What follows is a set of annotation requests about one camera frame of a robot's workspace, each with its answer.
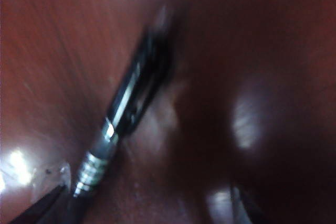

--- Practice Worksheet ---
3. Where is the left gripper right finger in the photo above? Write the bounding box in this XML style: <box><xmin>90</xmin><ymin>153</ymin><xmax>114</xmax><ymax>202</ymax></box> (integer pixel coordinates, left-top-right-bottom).
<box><xmin>228</xmin><ymin>185</ymin><xmax>263</xmax><ymax>224</ymax></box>

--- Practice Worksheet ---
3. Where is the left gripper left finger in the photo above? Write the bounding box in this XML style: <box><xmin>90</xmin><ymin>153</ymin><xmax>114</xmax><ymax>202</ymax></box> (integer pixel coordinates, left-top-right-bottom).
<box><xmin>10</xmin><ymin>184</ymin><xmax>66</xmax><ymax>224</ymax></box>

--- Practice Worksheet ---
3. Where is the black gel pen with clip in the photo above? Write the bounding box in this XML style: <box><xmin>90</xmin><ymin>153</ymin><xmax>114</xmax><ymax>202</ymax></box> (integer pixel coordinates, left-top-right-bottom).
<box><xmin>64</xmin><ymin>5</ymin><xmax>181</xmax><ymax>224</ymax></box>

